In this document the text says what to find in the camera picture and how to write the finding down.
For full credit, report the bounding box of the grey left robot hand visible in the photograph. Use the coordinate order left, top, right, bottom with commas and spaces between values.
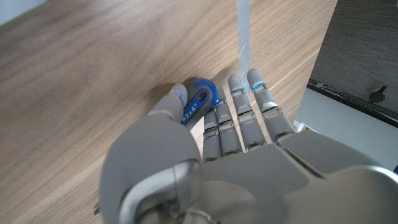
98, 68, 398, 224

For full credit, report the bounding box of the blue black handled screwdriver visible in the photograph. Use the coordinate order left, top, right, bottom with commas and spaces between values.
180, 77, 219, 130

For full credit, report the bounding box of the grey tape strip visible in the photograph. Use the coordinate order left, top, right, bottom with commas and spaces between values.
235, 0, 252, 94

